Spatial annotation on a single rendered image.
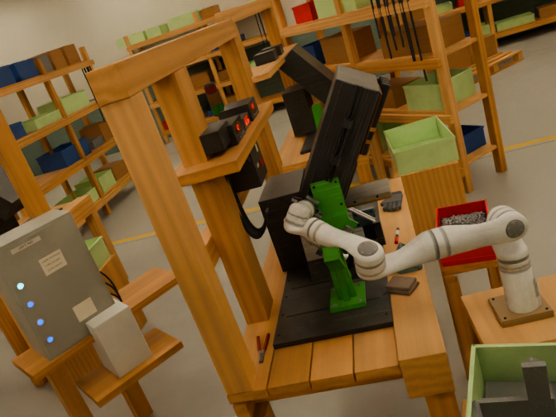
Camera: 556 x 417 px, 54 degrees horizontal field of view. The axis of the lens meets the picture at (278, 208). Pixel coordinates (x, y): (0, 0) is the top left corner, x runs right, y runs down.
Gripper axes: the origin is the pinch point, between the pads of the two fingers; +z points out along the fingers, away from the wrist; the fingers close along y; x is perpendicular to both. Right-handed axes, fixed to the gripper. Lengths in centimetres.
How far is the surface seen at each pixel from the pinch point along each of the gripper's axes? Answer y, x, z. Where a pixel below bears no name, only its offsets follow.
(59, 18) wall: 670, 114, 844
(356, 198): -14.1, -9.5, 16.2
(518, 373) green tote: -74, -3, -61
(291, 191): 9.6, 1.1, 10.1
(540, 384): -63, -13, -96
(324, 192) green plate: -2.3, -6.9, 2.8
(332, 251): -15.9, 4.1, -26.4
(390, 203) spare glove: -30, -10, 55
